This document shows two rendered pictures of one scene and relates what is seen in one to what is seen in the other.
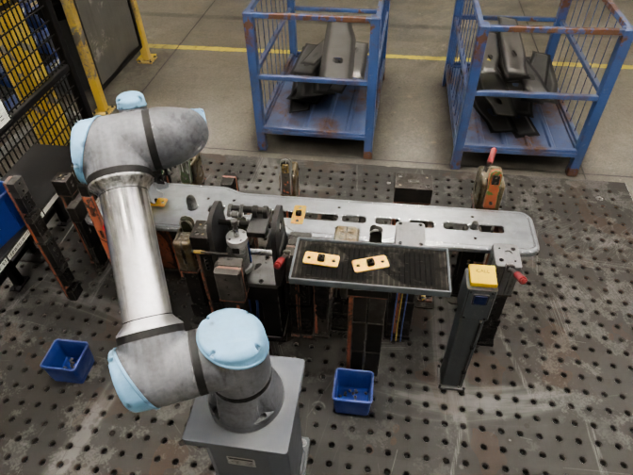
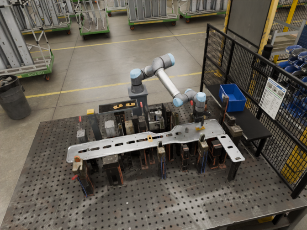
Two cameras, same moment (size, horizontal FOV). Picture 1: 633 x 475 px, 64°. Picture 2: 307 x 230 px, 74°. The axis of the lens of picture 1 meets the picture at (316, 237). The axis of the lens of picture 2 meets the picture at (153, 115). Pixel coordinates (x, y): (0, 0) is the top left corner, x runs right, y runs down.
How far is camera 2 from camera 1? 2.42 m
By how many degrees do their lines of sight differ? 95
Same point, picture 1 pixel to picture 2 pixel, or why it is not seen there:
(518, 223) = (72, 155)
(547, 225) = (48, 220)
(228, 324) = (136, 71)
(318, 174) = (170, 222)
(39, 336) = not seen: hidden behind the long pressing
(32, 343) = not seen: hidden behind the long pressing
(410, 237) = (109, 122)
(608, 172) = not seen: outside the picture
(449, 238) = (97, 143)
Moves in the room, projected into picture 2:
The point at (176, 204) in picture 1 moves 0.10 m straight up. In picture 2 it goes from (193, 131) to (193, 122)
